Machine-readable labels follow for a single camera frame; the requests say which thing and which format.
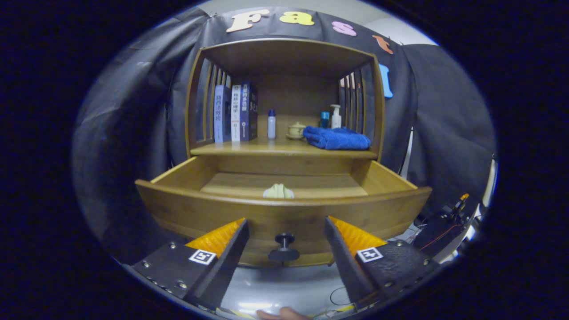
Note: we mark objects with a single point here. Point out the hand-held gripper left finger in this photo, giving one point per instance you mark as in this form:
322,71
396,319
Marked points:
226,266

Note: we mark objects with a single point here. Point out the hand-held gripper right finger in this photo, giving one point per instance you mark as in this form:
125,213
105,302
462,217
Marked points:
344,262

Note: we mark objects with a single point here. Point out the black round drawer knob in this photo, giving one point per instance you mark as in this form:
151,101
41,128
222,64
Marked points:
284,254

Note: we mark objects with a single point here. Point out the wooden drawer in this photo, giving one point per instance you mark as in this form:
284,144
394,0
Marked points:
266,218

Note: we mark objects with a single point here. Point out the wooden cabinet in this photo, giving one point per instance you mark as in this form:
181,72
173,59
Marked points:
289,58

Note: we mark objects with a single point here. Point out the dark equipment with orange part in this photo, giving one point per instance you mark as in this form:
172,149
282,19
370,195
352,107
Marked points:
438,233

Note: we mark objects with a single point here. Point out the folded blue towel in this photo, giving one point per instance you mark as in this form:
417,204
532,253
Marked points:
338,140

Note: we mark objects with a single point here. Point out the beige lidded teacup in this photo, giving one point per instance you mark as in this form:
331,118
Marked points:
295,130

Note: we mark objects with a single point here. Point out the white pump bottle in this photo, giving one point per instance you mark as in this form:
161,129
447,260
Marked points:
336,121

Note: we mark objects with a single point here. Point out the small teal bottle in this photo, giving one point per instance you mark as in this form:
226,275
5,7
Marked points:
325,120

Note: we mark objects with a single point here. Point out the white bottle with blue cap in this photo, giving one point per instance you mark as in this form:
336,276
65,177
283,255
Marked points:
271,126

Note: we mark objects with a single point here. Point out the light blue book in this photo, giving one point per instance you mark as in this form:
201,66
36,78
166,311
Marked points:
218,115

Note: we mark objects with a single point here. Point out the white book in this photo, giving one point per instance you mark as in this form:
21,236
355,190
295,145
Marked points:
235,115

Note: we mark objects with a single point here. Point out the dark blue book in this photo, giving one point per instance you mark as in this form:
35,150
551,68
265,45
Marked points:
245,111

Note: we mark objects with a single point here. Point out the black backdrop cloth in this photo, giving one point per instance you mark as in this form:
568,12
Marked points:
124,133

